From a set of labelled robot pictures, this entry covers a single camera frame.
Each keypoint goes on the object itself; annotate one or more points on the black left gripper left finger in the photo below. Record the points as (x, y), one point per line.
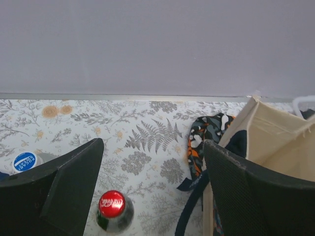
(54, 198)

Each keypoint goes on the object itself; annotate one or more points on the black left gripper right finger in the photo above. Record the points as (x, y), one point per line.
(255, 201)

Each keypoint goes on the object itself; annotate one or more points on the blue cap Pocari bottle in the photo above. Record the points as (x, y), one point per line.
(29, 160)

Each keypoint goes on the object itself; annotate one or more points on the beige canvas tote bag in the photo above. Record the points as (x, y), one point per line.
(273, 139)

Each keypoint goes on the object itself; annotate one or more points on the blue folded garment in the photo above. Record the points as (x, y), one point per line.
(3, 176)

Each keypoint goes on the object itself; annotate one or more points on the orange black patterned garment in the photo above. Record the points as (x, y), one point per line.
(205, 128)

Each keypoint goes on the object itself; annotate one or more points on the white plastic basket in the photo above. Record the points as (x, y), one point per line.
(304, 106)

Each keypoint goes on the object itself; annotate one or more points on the floral tablecloth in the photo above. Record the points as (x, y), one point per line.
(145, 148)

